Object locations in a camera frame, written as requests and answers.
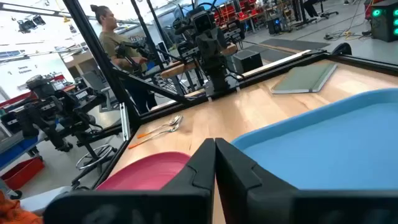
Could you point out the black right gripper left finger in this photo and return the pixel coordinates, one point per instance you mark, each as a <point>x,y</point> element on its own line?
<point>186,199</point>

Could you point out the black box with green lights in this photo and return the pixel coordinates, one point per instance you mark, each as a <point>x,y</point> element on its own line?
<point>384,28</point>

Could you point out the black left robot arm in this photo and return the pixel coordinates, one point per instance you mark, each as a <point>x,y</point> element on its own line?
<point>219,79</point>

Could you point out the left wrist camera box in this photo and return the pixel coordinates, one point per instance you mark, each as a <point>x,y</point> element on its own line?
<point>203,22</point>

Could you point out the black aluminium table frame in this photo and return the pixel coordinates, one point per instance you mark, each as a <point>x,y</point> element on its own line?
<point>102,62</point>

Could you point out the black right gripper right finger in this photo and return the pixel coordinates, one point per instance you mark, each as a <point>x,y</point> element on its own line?
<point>248,199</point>

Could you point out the wooden workbench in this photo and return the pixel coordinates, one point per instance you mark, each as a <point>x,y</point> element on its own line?
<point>174,70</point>

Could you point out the red parts bins shelf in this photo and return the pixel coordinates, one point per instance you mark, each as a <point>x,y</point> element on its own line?
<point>230,12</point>

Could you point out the person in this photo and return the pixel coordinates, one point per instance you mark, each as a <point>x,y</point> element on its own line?
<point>112,40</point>

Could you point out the orange cloth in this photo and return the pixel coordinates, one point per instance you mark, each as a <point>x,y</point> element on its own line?
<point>12,213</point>

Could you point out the background black robot arm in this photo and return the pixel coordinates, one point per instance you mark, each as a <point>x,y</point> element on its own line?
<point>46,105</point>

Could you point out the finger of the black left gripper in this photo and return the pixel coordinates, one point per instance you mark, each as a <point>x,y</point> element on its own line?
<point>219,46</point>
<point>206,49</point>

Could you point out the pink plastic plate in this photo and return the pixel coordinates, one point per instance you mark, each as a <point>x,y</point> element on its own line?
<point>146,174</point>

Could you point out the blue storage bin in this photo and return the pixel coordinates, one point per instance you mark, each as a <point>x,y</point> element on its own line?
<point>15,149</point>

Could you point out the silver metal bracket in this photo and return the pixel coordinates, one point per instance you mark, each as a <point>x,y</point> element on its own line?
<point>125,121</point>

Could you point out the black cube box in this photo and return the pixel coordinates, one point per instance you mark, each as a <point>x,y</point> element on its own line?
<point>247,62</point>

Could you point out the blue plastic tray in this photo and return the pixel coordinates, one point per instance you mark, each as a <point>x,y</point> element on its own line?
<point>311,149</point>

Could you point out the black frame clamp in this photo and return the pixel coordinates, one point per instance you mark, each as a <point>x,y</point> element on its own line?
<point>342,49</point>

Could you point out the red storage bin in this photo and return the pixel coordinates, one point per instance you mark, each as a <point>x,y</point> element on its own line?
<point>21,174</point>

